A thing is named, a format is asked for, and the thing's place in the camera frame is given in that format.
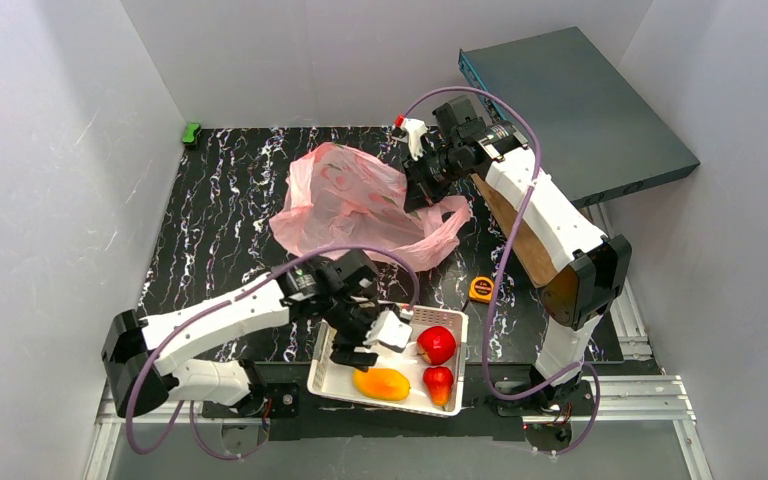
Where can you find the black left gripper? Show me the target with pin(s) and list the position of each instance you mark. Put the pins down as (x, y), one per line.
(351, 337)

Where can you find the orange yellow fake mango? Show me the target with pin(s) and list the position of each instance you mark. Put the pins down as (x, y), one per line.
(382, 384)

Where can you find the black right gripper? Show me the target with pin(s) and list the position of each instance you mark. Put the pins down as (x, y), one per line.
(420, 183)

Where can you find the red fake apple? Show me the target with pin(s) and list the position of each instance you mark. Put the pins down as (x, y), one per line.
(436, 345)

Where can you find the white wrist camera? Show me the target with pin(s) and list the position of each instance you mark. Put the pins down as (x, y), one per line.
(411, 132)
(391, 329)

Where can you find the aluminium frame rail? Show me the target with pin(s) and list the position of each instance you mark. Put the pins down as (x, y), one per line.
(624, 427)

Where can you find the dark teal flat box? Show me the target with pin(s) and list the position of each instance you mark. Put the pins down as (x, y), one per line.
(600, 140)

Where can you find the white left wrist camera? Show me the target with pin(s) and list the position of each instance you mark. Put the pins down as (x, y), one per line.
(391, 329)

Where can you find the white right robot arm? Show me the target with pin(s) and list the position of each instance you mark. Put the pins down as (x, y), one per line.
(590, 267)

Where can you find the brown wooden board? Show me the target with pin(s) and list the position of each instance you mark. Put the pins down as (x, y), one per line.
(530, 252)

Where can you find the green black small object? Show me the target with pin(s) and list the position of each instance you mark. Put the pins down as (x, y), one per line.
(190, 137)

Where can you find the red fake pear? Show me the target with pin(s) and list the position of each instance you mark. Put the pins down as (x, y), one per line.
(439, 381)

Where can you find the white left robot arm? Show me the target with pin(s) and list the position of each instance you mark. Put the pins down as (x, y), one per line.
(154, 359)

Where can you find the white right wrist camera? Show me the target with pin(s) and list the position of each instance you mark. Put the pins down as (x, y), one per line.
(411, 132)

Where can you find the white perforated plastic basket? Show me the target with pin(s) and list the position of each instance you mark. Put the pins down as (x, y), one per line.
(334, 381)

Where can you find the pink plastic bag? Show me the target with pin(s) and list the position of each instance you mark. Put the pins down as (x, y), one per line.
(339, 195)

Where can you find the orange tape measure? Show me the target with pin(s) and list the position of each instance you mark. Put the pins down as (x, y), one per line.
(481, 290)

